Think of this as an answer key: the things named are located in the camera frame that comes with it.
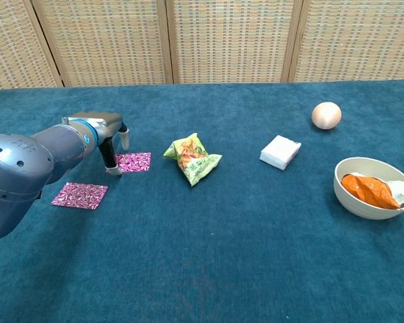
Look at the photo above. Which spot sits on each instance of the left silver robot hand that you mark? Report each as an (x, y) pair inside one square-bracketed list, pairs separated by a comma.
[(107, 126)]

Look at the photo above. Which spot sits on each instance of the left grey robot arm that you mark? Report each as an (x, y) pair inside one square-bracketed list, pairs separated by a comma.
[(20, 175)]

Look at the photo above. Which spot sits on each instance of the woven bamboo screen panel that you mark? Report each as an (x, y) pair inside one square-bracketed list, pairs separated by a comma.
[(232, 40), (10, 43), (104, 40), (357, 40)]

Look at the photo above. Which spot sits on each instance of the green yellow snack bag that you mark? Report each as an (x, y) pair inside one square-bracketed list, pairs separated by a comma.
[(192, 161)]

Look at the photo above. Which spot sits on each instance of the blue carpet table cover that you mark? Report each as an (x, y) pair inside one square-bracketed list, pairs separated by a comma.
[(202, 252)]

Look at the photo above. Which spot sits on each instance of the white napkin stack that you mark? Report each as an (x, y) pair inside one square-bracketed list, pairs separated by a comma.
[(279, 151)]

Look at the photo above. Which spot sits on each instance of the beige round onion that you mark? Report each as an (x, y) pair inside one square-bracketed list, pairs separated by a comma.
[(326, 115)]

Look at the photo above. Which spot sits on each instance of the beige bowl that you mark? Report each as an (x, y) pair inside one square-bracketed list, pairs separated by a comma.
[(357, 208)]

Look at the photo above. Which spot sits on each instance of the orange crumpled wrapper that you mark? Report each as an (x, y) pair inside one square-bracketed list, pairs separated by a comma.
[(367, 190)]

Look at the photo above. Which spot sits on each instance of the orange snack packet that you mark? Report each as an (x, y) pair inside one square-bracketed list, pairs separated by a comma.
[(402, 191)]

